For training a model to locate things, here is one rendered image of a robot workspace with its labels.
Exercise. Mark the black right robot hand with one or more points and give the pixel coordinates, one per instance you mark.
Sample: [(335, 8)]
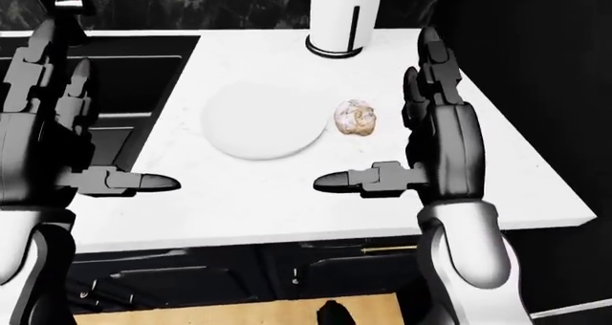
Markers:
[(449, 149)]

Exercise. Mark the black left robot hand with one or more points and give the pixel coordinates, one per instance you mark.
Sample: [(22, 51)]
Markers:
[(33, 149)]

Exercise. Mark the beige sugared pastry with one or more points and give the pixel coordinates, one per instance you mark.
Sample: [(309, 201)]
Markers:
[(356, 117)]

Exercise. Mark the black kitchen sink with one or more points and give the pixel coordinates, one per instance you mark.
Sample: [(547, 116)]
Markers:
[(129, 88)]

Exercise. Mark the black faucet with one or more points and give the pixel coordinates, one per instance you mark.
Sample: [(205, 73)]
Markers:
[(72, 6)]

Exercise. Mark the white round plate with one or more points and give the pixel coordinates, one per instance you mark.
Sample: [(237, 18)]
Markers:
[(266, 120)]

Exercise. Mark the black robot foot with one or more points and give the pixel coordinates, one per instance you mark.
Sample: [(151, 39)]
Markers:
[(334, 312)]

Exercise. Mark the dark base cabinet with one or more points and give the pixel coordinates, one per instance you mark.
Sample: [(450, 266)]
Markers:
[(248, 267)]

